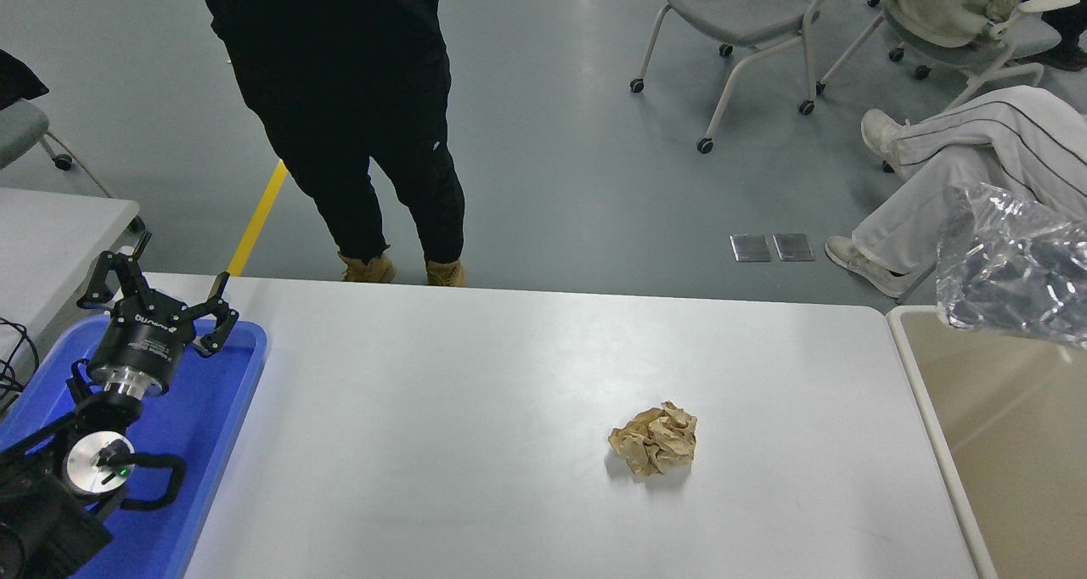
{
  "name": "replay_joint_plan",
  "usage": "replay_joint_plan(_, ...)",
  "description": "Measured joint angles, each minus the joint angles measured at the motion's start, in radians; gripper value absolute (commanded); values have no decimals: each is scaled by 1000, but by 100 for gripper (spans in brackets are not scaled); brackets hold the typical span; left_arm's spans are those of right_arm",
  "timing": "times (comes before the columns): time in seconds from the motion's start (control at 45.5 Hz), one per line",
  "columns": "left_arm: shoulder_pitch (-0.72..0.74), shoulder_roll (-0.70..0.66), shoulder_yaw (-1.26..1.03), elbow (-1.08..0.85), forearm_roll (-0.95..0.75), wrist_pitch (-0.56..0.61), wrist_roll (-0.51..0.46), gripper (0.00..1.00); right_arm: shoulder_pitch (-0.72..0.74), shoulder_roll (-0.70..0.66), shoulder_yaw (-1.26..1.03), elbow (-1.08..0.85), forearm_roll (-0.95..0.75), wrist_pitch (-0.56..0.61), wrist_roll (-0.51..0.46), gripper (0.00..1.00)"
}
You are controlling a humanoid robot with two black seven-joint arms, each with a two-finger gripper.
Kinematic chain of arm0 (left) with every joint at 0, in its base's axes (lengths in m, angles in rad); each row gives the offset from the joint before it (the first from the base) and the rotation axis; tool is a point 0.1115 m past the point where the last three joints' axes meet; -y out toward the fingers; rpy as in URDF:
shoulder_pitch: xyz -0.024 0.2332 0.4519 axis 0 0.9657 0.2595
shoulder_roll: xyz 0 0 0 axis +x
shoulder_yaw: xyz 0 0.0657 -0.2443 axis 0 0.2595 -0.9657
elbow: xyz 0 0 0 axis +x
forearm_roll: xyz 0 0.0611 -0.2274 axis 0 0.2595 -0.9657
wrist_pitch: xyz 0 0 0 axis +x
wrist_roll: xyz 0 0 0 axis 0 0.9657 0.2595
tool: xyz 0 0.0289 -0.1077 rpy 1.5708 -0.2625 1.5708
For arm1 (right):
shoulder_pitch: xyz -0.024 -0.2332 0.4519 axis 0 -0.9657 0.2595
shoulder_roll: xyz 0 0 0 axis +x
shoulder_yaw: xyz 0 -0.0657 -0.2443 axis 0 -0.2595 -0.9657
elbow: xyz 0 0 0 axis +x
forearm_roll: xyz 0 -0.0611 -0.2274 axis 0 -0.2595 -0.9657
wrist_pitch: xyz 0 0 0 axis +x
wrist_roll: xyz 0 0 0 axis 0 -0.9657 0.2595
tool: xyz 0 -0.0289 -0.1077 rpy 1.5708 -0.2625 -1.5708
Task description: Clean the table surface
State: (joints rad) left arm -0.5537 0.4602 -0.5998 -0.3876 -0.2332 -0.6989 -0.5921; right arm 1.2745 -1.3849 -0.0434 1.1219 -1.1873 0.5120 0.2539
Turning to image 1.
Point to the tan paper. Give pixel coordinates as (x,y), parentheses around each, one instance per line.
(654,439)

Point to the metal floor plate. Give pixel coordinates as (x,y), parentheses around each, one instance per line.
(793,246)
(750,247)

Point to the large pale bin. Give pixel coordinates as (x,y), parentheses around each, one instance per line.
(1002,443)

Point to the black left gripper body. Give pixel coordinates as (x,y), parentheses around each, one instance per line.
(140,341)

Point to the cream jacket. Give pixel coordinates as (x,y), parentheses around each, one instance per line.
(943,2)

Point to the yellow floor tape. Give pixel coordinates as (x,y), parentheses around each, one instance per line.
(255,222)

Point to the seated person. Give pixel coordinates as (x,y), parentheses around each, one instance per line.
(977,137)

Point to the grey chair with white legs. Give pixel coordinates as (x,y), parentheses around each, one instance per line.
(730,6)

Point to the white side table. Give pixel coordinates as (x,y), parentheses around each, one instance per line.
(51,239)

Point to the white office chair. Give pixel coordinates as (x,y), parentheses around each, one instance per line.
(1010,48)

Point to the grey chair with metal legs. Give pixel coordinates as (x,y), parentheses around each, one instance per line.
(17,129)

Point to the silver foil tray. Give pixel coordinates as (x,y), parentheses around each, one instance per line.
(1002,248)

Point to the black cloth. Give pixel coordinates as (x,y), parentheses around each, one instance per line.
(13,78)

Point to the blue plastic tray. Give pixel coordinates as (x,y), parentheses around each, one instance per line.
(212,409)

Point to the standing person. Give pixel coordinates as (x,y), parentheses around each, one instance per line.
(340,95)

